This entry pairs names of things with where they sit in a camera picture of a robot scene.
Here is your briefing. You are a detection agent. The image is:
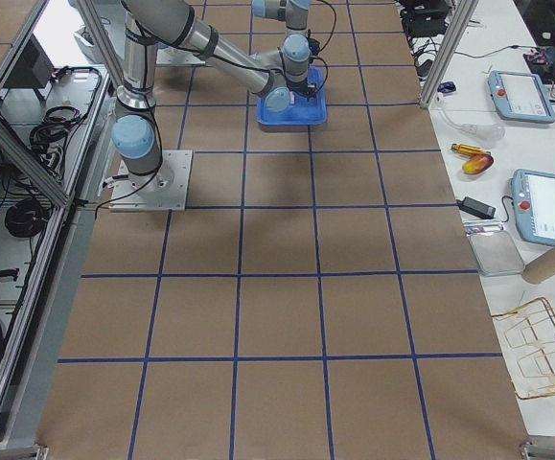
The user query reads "cardboard tube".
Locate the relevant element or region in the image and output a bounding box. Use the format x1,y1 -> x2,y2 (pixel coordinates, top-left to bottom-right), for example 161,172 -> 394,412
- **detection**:
521,232 -> 555,285

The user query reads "clear plastic lidded box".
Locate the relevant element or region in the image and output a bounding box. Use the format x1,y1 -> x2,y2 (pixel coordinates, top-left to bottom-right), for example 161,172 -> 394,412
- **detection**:
465,224 -> 524,277

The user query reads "small blue device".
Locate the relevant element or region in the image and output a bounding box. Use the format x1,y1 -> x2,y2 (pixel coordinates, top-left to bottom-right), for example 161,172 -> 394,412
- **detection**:
437,81 -> 457,94

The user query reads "black adapter right table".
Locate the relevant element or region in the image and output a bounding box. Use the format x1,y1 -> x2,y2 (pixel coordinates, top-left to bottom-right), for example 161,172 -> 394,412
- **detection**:
456,196 -> 496,219

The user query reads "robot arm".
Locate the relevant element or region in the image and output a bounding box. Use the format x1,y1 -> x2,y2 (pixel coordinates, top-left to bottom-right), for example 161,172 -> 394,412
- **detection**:
252,0 -> 321,58
118,1 -> 315,206

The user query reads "clear plastic bulb hose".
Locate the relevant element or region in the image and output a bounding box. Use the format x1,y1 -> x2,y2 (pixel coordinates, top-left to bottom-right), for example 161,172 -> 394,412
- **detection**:
433,93 -> 506,143

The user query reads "red yellow mango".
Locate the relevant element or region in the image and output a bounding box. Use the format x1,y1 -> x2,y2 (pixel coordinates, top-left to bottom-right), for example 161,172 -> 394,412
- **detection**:
462,153 -> 494,175

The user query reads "teach pendant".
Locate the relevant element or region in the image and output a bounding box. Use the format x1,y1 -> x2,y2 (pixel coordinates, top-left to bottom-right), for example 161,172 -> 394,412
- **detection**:
487,70 -> 555,125
511,169 -> 555,246

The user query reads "teach pendant right far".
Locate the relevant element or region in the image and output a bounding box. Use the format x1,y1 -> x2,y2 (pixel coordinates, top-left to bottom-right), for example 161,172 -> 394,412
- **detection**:
487,70 -> 555,125

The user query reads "blue plastic tray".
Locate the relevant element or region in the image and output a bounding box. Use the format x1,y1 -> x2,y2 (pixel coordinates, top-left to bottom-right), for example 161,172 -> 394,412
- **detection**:
256,88 -> 328,131

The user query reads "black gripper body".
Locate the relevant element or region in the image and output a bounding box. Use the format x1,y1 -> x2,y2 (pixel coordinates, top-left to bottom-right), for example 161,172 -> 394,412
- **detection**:
295,80 -> 316,99
307,37 -> 321,56

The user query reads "gold wire rack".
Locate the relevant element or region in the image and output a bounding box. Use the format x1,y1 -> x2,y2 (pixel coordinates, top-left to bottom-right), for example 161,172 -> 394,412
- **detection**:
492,297 -> 555,401

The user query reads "teach pendant right near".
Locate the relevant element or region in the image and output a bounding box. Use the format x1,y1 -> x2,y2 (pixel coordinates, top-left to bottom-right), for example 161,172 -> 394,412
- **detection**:
511,169 -> 555,246

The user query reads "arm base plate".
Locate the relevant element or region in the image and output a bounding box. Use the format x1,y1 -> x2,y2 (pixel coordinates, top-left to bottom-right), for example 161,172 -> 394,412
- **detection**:
108,149 -> 193,212

